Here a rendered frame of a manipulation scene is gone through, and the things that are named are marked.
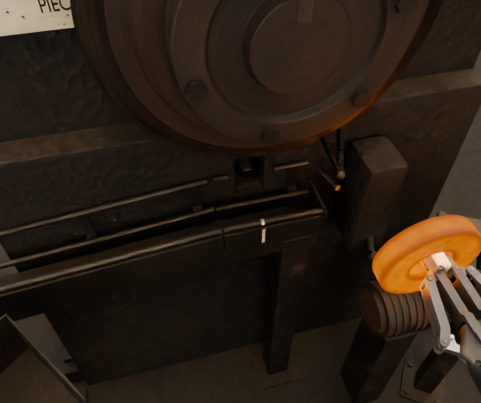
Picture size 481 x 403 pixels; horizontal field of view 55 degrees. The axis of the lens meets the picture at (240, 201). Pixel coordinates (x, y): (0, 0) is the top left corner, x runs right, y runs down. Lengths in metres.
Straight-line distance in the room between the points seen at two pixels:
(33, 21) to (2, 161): 0.23
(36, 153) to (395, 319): 0.75
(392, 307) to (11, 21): 0.84
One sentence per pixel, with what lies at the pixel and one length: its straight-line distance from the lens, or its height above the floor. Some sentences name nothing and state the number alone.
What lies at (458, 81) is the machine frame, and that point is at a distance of 1.01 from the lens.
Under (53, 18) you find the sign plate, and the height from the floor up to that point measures 1.08.
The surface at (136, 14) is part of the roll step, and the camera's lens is 0.54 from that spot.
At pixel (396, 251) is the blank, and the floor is 0.87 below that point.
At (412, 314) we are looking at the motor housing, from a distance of 1.05.
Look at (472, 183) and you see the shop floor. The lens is 2.16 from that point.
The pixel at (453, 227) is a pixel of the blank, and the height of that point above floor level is 0.90.
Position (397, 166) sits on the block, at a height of 0.80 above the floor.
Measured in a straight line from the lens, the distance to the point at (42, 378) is 0.89.
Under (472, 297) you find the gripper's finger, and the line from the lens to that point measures 0.68.
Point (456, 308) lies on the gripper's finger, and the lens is 0.66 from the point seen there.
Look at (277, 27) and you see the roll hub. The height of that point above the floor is 1.14.
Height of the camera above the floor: 1.37
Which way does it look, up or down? 47 degrees down
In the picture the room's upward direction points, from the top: straight up
